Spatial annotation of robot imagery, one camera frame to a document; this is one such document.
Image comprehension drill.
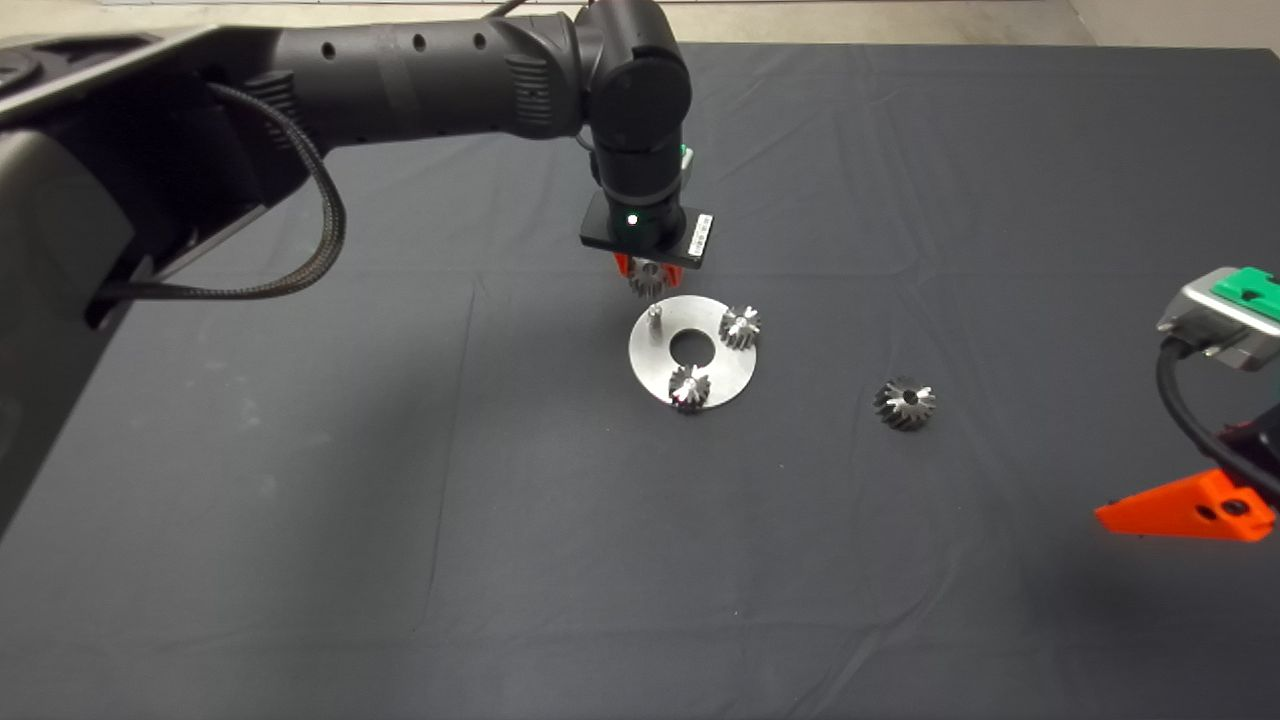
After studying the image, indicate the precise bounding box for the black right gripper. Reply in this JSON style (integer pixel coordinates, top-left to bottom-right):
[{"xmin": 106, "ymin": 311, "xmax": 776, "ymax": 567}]
[{"xmin": 1094, "ymin": 405, "xmax": 1280, "ymax": 544}]

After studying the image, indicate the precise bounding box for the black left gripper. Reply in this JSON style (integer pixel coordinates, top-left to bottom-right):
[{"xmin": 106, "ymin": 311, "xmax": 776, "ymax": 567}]
[{"xmin": 579, "ymin": 192, "xmax": 715, "ymax": 288}]

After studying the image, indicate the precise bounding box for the larger dark steel gear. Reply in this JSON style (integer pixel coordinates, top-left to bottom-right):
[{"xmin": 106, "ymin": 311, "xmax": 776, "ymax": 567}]
[{"xmin": 873, "ymin": 376, "xmax": 938, "ymax": 432}]

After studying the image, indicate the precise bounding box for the small steel gear on pin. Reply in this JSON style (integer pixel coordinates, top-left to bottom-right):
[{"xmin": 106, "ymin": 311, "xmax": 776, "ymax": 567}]
[
  {"xmin": 720, "ymin": 305, "xmax": 763, "ymax": 351},
  {"xmin": 668, "ymin": 365, "xmax": 713, "ymax": 413}
]

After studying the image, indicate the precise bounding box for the round metal plate with hole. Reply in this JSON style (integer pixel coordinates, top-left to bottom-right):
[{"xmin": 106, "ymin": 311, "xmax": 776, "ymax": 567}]
[{"xmin": 627, "ymin": 295, "xmax": 758, "ymax": 411}]

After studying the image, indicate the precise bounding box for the dark grey table cloth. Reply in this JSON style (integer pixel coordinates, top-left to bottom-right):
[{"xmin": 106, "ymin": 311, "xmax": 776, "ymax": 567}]
[{"xmin": 0, "ymin": 42, "xmax": 1280, "ymax": 720}]

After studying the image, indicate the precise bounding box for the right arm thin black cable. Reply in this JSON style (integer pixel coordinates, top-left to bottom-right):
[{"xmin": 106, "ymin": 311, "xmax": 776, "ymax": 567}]
[{"xmin": 1157, "ymin": 337, "xmax": 1280, "ymax": 501}]

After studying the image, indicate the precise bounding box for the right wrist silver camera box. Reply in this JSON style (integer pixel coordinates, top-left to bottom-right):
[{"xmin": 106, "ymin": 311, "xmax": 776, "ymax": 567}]
[{"xmin": 1157, "ymin": 266, "xmax": 1280, "ymax": 373}]

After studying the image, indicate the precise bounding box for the right wrist green camera mount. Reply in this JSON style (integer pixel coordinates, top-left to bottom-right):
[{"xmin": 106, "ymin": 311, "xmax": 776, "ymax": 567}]
[{"xmin": 1210, "ymin": 266, "xmax": 1280, "ymax": 323}]

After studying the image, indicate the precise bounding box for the left arm braided black cable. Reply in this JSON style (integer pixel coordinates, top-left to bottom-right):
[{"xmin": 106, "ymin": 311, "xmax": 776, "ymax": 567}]
[{"xmin": 100, "ymin": 83, "xmax": 347, "ymax": 301}]

